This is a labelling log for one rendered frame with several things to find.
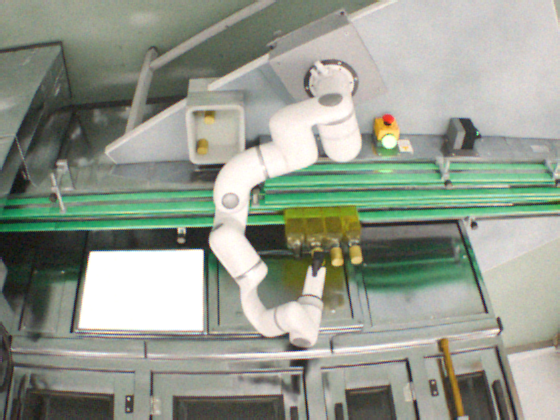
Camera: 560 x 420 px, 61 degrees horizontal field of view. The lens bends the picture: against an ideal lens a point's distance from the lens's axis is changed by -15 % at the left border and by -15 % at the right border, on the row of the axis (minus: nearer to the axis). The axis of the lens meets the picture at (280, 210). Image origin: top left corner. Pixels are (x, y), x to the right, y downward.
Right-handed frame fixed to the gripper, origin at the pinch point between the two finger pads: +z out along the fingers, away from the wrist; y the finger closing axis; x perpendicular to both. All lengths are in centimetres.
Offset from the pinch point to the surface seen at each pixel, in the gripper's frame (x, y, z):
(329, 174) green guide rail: 0.6, 13.6, 23.0
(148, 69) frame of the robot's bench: 81, 12, 75
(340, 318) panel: -9.4, -12.6, -10.8
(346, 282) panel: -9.6, -12.9, 3.4
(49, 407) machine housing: 70, -16, -62
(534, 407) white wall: -222, -315, 106
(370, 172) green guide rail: -12.0, 13.3, 27.0
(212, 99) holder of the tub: 37, 34, 27
